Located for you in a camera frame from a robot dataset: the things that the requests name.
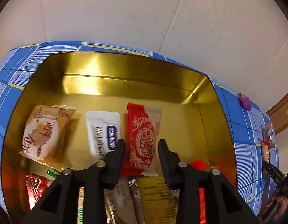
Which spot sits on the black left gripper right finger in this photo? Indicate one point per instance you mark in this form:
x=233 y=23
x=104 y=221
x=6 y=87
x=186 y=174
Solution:
x=223 y=203

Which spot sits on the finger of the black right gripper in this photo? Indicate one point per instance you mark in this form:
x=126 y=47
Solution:
x=275 y=174

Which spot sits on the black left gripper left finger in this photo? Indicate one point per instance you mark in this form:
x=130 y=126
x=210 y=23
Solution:
x=103 y=175

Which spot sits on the small orange-red snack packet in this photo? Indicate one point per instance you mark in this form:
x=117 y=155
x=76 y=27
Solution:
x=35 y=186

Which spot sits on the green-lettered cracker packet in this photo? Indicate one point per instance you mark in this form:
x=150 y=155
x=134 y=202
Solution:
x=65 y=198

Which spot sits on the red gold-lettered cake packet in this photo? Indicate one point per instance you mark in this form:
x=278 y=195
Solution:
x=197 y=197

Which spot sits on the yellow black snack bag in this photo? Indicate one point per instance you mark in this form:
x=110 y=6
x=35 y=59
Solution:
x=154 y=202

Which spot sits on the red white patterned pastry packet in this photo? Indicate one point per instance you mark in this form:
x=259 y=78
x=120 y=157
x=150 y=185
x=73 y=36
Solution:
x=143 y=125

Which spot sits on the red-ended rice bar packet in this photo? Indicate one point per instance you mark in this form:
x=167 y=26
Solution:
x=265 y=151

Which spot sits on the clear orange-edged seed bag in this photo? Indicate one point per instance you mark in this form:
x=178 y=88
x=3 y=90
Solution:
x=268 y=135

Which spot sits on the beige gold long sachet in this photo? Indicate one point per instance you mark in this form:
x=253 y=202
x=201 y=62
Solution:
x=120 y=203

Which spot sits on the tan pastry packet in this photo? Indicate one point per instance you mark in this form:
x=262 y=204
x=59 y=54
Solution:
x=43 y=137

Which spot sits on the purple candy wrapper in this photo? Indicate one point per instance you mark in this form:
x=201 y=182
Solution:
x=244 y=102

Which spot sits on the white and gold sachet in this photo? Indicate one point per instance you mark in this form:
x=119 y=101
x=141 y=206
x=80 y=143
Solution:
x=104 y=131

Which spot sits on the dark gold-lined gift box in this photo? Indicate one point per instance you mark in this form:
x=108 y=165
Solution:
x=193 y=122

